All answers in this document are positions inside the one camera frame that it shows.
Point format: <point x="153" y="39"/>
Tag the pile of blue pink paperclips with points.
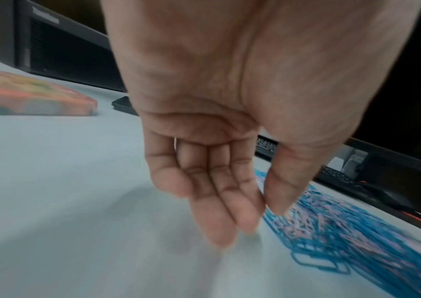
<point x="361" y="232"/>

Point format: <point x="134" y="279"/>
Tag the black computer monitor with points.
<point x="409" y="102"/>

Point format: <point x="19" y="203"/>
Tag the black keyboard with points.
<point x="343" y="180"/>

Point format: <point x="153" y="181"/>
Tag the person's left hand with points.
<point x="232" y="87"/>

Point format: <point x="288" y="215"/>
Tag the floral orange tin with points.
<point x="29" y="93"/>

